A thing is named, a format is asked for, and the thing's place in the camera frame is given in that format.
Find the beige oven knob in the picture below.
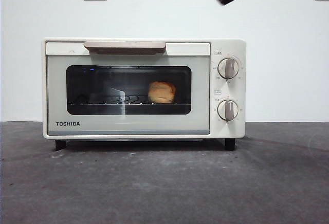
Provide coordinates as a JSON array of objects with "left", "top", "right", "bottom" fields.
[
  {"left": 217, "top": 99, "right": 239, "bottom": 121},
  {"left": 217, "top": 57, "right": 240, "bottom": 79}
]

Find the glass oven door beige handle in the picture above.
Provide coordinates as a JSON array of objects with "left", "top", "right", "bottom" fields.
[{"left": 45, "top": 41, "right": 211, "bottom": 135}]

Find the metal wire oven rack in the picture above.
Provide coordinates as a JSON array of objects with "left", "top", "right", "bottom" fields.
[{"left": 67, "top": 94, "right": 192, "bottom": 106}]

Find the white Toshiba toaster oven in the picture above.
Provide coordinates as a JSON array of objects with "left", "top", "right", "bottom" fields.
[{"left": 42, "top": 38, "right": 247, "bottom": 151}]

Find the golden bread loaf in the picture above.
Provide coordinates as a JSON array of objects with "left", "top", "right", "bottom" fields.
[{"left": 148, "top": 81, "right": 177, "bottom": 104}]

